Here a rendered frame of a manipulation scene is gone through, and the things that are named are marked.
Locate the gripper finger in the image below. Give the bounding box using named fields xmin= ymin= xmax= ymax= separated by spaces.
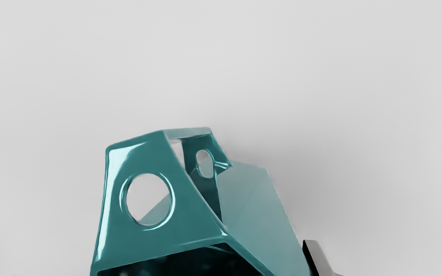
xmin=302 ymin=240 xmax=345 ymax=276

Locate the teal faceted mug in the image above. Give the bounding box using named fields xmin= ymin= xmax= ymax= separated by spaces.
xmin=90 ymin=127 xmax=313 ymax=276

